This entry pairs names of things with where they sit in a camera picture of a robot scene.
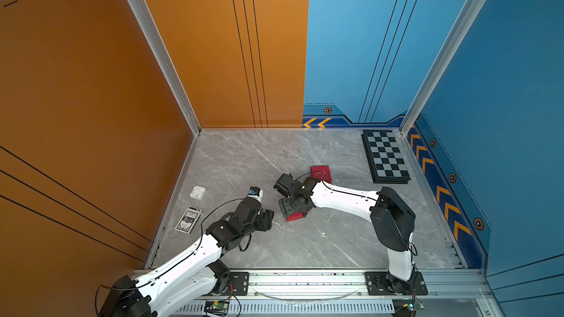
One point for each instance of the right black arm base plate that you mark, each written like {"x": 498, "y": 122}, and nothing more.
{"x": 384, "y": 284}

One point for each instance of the red jewelry box lid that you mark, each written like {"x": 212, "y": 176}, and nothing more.
{"x": 321, "y": 172}

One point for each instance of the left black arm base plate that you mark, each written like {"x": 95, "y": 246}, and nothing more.
{"x": 236, "y": 283}

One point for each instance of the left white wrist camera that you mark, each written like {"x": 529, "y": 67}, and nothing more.
{"x": 256, "y": 193}

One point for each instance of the right aluminium corner post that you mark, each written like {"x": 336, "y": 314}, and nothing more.
{"x": 459, "y": 30}

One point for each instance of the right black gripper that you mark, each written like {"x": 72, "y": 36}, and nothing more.
{"x": 284, "y": 208}

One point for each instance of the left aluminium corner post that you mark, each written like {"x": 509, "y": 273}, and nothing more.
{"x": 149, "y": 28}

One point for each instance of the green circuit board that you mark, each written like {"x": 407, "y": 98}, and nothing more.
{"x": 218, "y": 308}
{"x": 405, "y": 308}

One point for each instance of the red jewelry box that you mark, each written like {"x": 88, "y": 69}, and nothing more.
{"x": 296, "y": 216}

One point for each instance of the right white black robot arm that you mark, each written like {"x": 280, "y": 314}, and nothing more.
{"x": 391, "y": 217}

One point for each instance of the aluminium corner post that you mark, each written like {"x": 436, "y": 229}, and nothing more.
{"x": 459, "y": 30}
{"x": 149, "y": 28}

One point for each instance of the aluminium front rail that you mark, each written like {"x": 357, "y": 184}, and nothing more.
{"x": 318, "y": 284}

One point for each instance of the left green circuit board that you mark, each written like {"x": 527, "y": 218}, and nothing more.
{"x": 218, "y": 308}

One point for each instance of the black white chessboard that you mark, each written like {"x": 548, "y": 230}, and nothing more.
{"x": 385, "y": 159}

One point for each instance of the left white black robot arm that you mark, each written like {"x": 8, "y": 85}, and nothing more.
{"x": 195, "y": 272}

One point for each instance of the white earbuds case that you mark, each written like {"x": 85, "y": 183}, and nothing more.
{"x": 197, "y": 192}

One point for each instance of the right green circuit board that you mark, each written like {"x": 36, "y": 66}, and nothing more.
{"x": 405, "y": 308}

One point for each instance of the white vented cable duct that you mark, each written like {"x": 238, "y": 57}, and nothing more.
{"x": 270, "y": 307}

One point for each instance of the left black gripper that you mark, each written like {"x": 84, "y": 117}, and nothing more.
{"x": 266, "y": 219}

